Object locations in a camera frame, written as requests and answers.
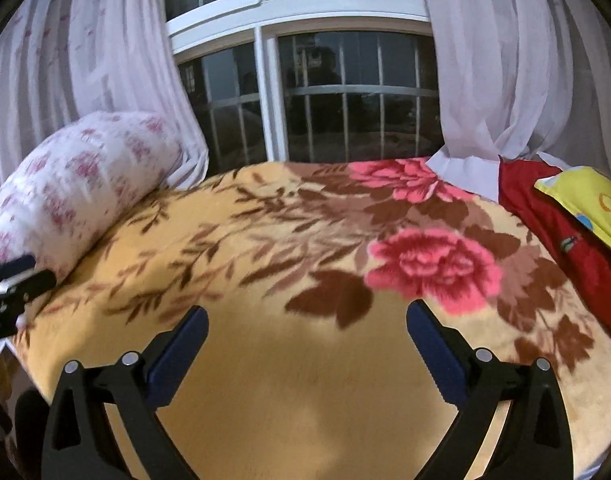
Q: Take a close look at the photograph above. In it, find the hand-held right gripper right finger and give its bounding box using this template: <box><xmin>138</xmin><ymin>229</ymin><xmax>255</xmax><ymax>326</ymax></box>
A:
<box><xmin>406</xmin><ymin>300</ymin><xmax>573</xmax><ymax>480</ymax></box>

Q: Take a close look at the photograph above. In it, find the yellow floral blanket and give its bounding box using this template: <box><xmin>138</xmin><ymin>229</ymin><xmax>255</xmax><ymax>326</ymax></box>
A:
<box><xmin>0</xmin><ymin>157</ymin><xmax>611</xmax><ymax>480</ymax></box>

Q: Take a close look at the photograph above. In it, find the white pink floral pillow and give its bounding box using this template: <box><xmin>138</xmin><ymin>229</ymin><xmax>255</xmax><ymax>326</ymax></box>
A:
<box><xmin>0</xmin><ymin>111</ymin><xmax>186</xmax><ymax>281</ymax></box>

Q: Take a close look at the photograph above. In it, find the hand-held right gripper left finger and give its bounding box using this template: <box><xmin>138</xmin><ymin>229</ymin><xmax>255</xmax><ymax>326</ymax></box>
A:
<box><xmin>40</xmin><ymin>305</ymin><xmax>209</xmax><ymax>480</ymax></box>

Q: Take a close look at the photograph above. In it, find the yellow printed cushion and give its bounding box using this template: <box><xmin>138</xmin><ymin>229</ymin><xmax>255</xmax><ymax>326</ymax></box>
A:
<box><xmin>534</xmin><ymin>165</ymin><xmax>611</xmax><ymax>263</ymax></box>

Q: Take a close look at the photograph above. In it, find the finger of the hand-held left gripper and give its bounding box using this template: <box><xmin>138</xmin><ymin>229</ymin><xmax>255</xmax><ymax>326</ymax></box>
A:
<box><xmin>0</xmin><ymin>254</ymin><xmax>38</xmax><ymax>287</ymax></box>
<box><xmin>0</xmin><ymin>269</ymin><xmax>57</xmax><ymax>311</ymax></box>

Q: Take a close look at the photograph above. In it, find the white framed barred window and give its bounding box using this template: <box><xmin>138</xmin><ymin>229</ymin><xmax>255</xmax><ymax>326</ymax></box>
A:
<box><xmin>162</xmin><ymin>0</ymin><xmax>443</xmax><ymax>168</ymax></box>

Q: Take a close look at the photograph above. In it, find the red cloth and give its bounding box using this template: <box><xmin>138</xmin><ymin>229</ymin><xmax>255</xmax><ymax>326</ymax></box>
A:
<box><xmin>498</xmin><ymin>157</ymin><xmax>611</xmax><ymax>342</ymax></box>

